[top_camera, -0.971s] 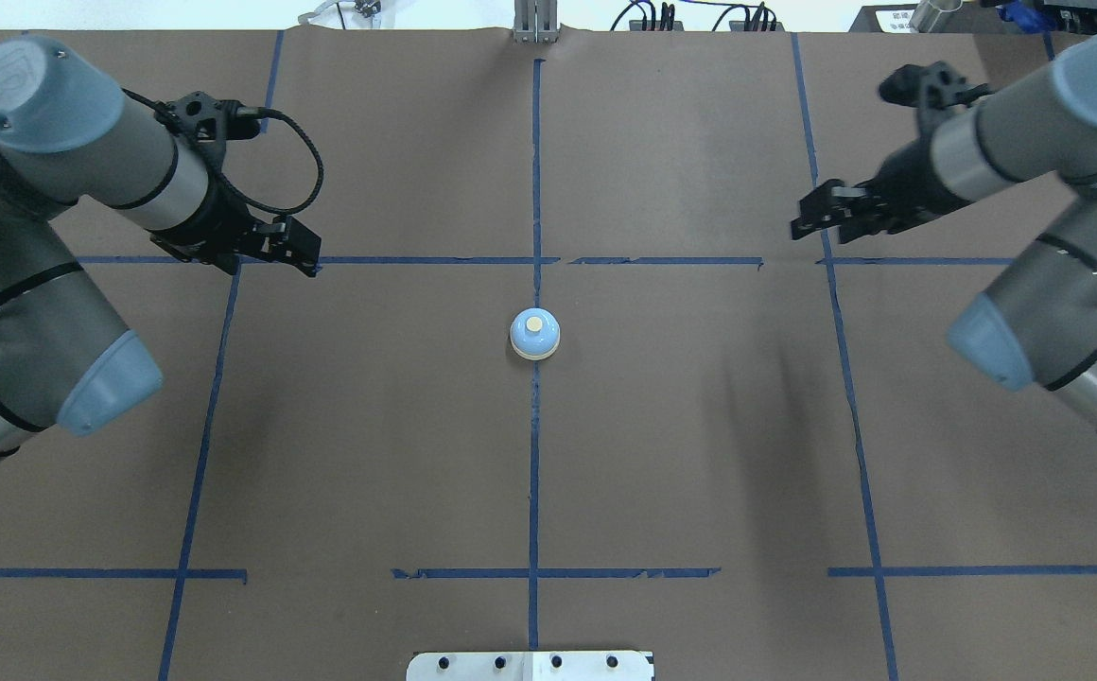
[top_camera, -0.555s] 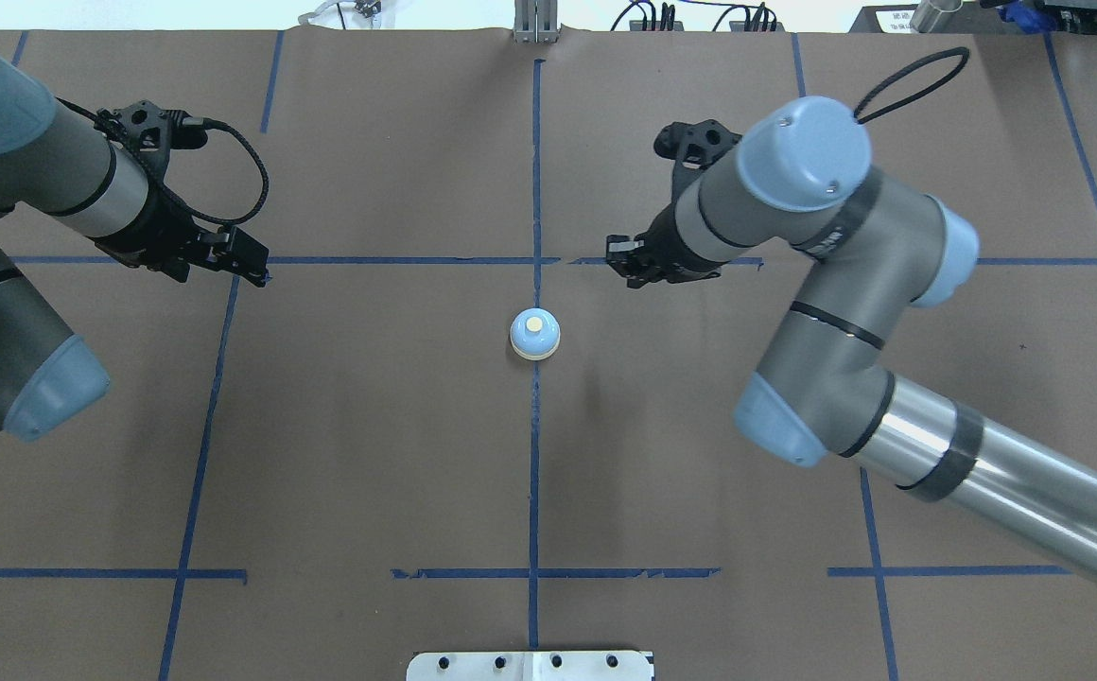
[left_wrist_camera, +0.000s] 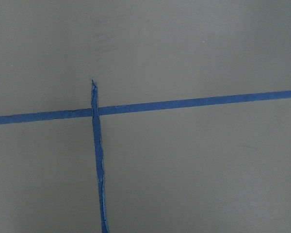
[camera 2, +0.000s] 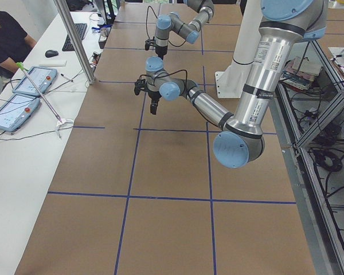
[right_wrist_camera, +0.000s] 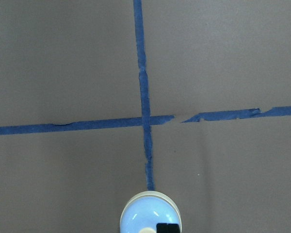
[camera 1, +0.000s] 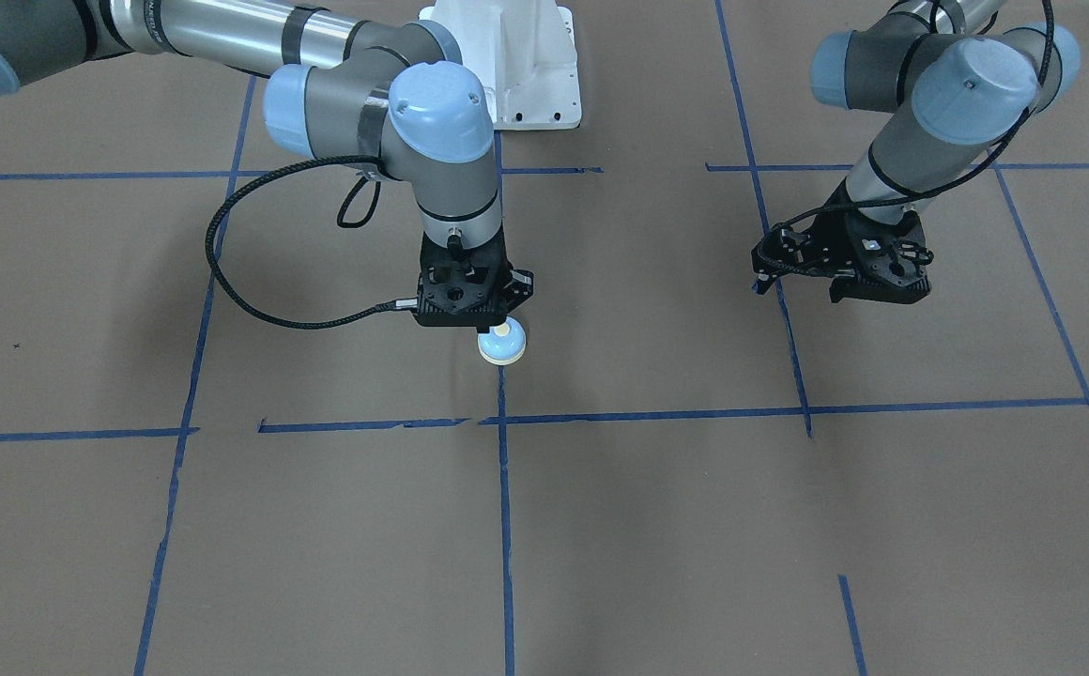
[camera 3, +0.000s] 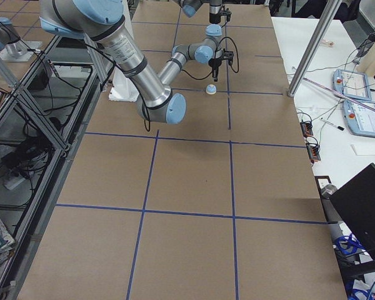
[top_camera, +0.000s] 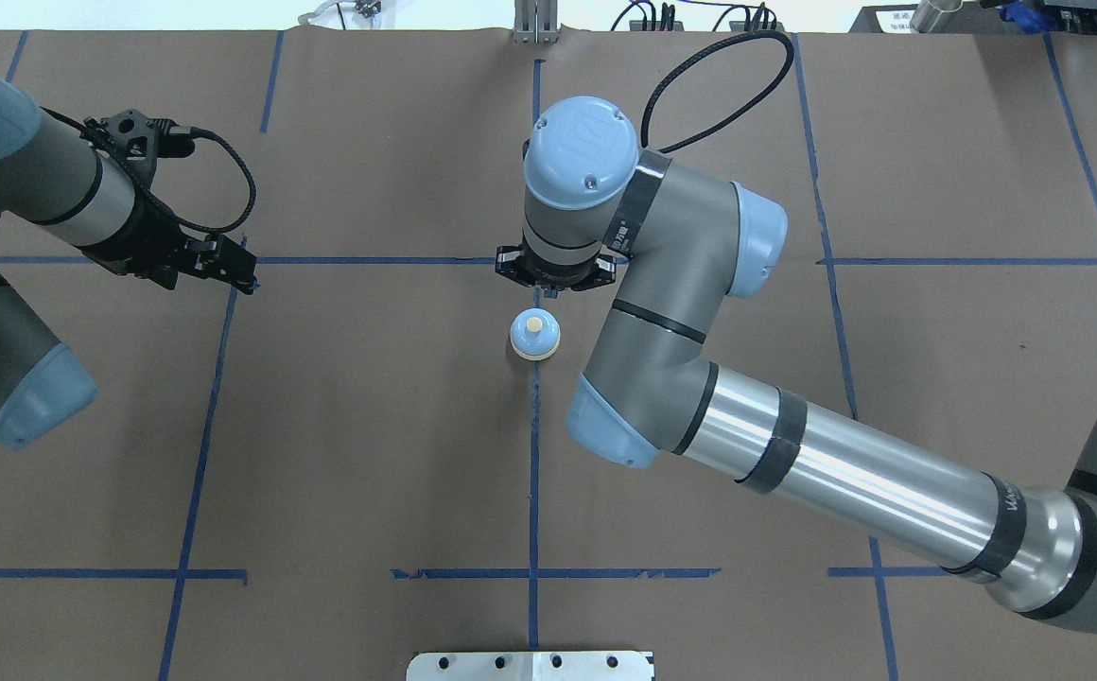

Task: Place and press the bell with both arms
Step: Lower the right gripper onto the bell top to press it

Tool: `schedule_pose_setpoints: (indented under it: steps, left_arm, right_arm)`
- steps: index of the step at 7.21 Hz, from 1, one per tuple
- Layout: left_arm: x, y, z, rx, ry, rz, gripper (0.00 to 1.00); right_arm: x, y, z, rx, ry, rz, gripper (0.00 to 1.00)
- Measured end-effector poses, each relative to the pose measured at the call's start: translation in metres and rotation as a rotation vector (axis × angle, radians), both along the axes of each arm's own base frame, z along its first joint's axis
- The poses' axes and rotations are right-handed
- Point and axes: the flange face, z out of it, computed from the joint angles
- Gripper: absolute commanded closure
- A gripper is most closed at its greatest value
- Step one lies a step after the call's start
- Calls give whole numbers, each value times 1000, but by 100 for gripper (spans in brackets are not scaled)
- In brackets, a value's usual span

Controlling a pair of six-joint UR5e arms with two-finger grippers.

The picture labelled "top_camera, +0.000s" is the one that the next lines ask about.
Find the black camera cable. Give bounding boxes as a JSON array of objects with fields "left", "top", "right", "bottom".
[{"left": 641, "top": 30, "right": 795, "bottom": 154}]

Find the orange black connector box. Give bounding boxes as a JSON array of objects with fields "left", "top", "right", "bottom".
[{"left": 612, "top": 1, "right": 685, "bottom": 33}]

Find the blue white service bell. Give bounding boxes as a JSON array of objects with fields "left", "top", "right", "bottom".
[{"left": 509, "top": 307, "right": 562, "bottom": 361}]

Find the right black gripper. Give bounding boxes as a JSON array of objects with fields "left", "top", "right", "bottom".
[{"left": 496, "top": 246, "right": 618, "bottom": 296}]

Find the aluminium frame post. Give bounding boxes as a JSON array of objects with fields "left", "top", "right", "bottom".
[{"left": 513, "top": 0, "right": 559, "bottom": 44}]

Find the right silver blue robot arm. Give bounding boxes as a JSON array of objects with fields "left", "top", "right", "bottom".
[{"left": 497, "top": 97, "right": 1097, "bottom": 633}]

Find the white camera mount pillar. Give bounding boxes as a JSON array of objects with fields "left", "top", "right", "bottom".
[{"left": 406, "top": 650, "right": 657, "bottom": 680}]

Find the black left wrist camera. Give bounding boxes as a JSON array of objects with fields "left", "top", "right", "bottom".
[{"left": 83, "top": 111, "right": 195, "bottom": 180}]

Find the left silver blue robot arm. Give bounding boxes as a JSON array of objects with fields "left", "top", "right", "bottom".
[{"left": 0, "top": 75, "right": 258, "bottom": 451}]

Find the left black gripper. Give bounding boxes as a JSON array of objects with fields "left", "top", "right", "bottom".
[{"left": 84, "top": 191, "right": 259, "bottom": 296}]

